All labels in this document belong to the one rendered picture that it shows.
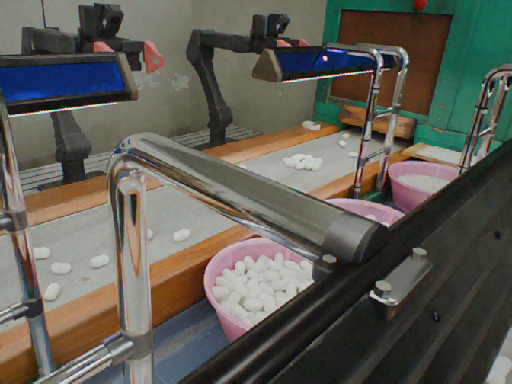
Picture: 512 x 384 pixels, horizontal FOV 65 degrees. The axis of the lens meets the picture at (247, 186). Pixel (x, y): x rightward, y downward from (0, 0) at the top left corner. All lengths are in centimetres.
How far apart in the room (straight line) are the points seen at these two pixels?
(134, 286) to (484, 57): 140
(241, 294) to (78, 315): 26
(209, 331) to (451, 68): 119
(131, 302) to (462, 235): 20
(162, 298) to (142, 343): 41
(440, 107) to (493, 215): 134
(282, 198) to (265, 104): 288
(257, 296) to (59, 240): 42
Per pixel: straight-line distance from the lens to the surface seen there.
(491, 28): 154
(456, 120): 158
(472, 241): 21
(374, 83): 103
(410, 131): 157
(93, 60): 67
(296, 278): 75
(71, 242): 88
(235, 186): 16
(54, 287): 73
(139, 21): 325
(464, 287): 19
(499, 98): 110
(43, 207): 98
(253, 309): 69
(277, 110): 296
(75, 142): 124
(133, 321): 30
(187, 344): 71
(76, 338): 66
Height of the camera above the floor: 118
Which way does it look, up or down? 24 degrees down
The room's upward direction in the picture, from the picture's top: 4 degrees clockwise
